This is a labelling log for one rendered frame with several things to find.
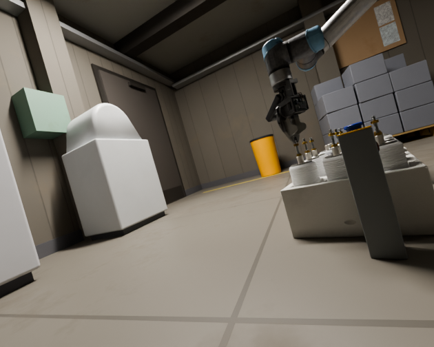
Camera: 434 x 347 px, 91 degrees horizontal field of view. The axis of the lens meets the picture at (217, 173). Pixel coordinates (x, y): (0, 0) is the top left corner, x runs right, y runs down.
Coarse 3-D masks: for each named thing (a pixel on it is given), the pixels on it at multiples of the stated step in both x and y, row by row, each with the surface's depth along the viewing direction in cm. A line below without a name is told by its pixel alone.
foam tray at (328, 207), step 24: (408, 168) 56; (288, 192) 75; (312, 192) 70; (336, 192) 66; (408, 192) 56; (432, 192) 53; (288, 216) 76; (312, 216) 71; (336, 216) 67; (408, 216) 57; (432, 216) 54
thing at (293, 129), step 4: (284, 120) 76; (288, 120) 75; (288, 124) 75; (292, 124) 74; (288, 128) 76; (292, 128) 74; (296, 128) 73; (284, 132) 77; (288, 132) 76; (292, 132) 75; (288, 136) 77; (292, 136) 77; (292, 140) 77
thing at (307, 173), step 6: (312, 162) 74; (294, 168) 75; (300, 168) 74; (306, 168) 73; (312, 168) 73; (294, 174) 76; (300, 174) 74; (306, 174) 73; (312, 174) 73; (318, 174) 75; (294, 180) 77; (300, 180) 75; (306, 180) 74; (312, 180) 73; (318, 180) 74; (294, 186) 78
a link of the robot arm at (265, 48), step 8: (272, 40) 72; (280, 40) 73; (264, 48) 75; (272, 48) 73; (280, 48) 72; (264, 56) 76; (272, 56) 73; (280, 56) 72; (288, 56) 72; (272, 64) 73; (280, 64) 72; (288, 64) 73; (272, 72) 74
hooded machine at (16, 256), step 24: (0, 144) 118; (0, 168) 115; (0, 192) 113; (0, 216) 110; (24, 216) 119; (0, 240) 108; (24, 240) 116; (0, 264) 106; (24, 264) 114; (0, 288) 106
